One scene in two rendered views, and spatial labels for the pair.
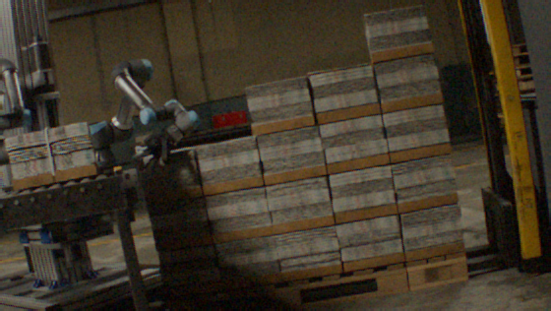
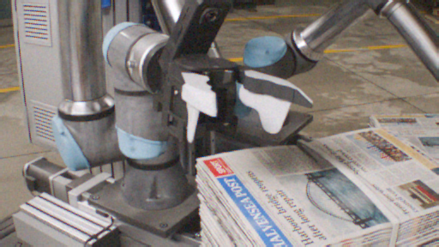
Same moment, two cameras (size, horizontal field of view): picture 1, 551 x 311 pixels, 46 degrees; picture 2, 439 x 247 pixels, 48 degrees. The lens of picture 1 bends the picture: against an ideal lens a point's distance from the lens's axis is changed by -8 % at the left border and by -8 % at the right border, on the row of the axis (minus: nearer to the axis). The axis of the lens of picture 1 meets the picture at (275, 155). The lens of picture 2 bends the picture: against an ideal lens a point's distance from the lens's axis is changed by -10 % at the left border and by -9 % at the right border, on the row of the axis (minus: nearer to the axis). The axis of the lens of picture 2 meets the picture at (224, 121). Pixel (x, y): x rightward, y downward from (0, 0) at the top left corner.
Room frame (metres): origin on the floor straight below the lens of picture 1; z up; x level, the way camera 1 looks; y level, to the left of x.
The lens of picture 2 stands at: (2.29, 1.24, 1.42)
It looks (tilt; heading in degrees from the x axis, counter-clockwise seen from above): 23 degrees down; 352
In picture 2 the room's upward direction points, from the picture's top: straight up
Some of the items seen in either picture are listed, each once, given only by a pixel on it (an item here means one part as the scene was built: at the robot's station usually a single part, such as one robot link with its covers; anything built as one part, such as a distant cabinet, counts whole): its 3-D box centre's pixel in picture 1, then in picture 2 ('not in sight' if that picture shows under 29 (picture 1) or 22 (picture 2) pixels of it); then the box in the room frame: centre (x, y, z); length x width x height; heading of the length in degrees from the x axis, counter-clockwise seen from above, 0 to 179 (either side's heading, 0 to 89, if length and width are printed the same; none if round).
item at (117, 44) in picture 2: not in sight; (136, 53); (3.03, 1.25, 1.21); 0.11 x 0.08 x 0.09; 24
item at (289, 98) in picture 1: (283, 105); not in sight; (3.39, -0.08, 0.95); 0.38 x 0.29 x 0.23; 173
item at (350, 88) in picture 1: (344, 94); not in sight; (3.35, -0.38, 0.95); 0.38 x 0.29 x 0.23; 173
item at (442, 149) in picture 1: (417, 150); not in sight; (3.31, -0.67, 0.63); 0.38 x 0.29 x 0.97; 172
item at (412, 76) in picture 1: (417, 147); not in sight; (3.31, -0.67, 0.65); 0.39 x 0.30 x 1.29; 172
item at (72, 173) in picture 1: (80, 171); not in sight; (2.98, 0.85, 0.83); 0.29 x 0.16 x 0.04; 12
